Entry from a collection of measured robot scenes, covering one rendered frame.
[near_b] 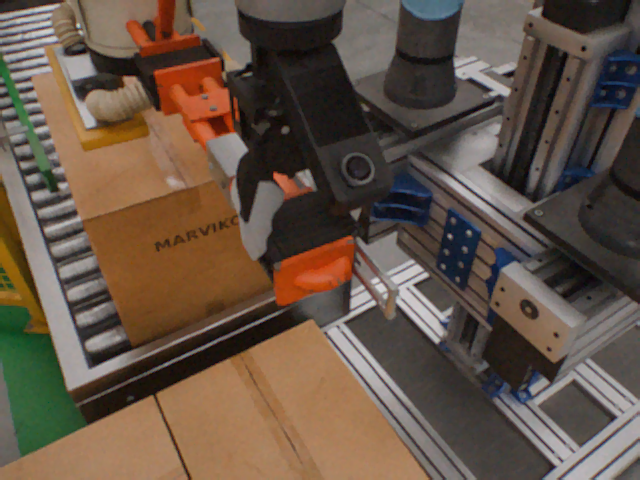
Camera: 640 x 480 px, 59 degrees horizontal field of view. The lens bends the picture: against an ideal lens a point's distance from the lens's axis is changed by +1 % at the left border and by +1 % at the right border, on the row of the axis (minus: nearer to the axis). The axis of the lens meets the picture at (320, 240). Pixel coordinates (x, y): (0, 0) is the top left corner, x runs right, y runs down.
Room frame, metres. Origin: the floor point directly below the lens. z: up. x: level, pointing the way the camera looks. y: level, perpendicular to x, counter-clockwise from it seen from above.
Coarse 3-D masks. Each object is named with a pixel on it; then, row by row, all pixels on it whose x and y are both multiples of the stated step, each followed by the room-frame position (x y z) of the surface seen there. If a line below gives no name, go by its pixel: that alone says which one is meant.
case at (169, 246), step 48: (48, 96) 1.18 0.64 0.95; (144, 144) 0.98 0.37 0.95; (192, 144) 0.99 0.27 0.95; (96, 192) 0.83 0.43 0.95; (144, 192) 0.83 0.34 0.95; (192, 192) 0.84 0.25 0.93; (96, 240) 0.75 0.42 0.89; (144, 240) 0.79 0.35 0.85; (192, 240) 0.83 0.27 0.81; (240, 240) 0.88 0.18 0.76; (144, 288) 0.78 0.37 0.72; (192, 288) 0.82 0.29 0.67; (240, 288) 0.88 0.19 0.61; (144, 336) 0.76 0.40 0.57
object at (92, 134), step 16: (48, 48) 0.97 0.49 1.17; (80, 48) 0.91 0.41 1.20; (64, 80) 0.85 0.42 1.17; (112, 80) 0.84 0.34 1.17; (64, 96) 0.80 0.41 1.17; (80, 96) 0.79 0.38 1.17; (80, 112) 0.75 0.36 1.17; (80, 128) 0.71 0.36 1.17; (96, 128) 0.71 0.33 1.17; (112, 128) 0.71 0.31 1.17; (128, 128) 0.71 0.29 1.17; (144, 128) 0.72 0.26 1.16; (96, 144) 0.68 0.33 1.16; (112, 144) 0.69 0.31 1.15
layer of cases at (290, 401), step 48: (288, 336) 0.78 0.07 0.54; (192, 384) 0.66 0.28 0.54; (240, 384) 0.66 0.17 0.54; (288, 384) 0.65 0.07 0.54; (336, 384) 0.65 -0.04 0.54; (96, 432) 0.55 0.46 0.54; (144, 432) 0.55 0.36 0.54; (192, 432) 0.54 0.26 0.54; (240, 432) 0.54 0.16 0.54; (288, 432) 0.54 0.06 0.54; (336, 432) 0.54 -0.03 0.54; (384, 432) 0.54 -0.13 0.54
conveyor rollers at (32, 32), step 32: (0, 32) 2.42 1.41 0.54; (32, 32) 2.41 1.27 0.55; (32, 64) 2.14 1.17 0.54; (0, 96) 1.90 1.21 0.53; (32, 96) 1.88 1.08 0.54; (32, 160) 1.47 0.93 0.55; (32, 192) 1.31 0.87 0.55; (64, 192) 1.33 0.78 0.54; (64, 224) 1.17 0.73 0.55; (64, 256) 1.06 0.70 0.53; (96, 288) 0.93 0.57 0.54; (96, 320) 0.84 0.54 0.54; (96, 352) 0.75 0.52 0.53
